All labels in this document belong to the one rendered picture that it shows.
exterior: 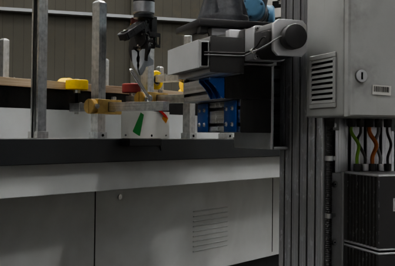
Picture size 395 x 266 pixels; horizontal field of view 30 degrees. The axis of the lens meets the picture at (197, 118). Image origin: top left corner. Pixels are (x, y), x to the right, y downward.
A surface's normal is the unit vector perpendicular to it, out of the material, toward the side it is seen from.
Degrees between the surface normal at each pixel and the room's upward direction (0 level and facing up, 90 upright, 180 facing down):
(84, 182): 90
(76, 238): 90
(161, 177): 90
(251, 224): 90
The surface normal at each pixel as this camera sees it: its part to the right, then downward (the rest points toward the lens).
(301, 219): -0.95, -0.02
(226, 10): 0.07, -0.32
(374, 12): 0.32, -0.01
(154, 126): 0.79, 0.00
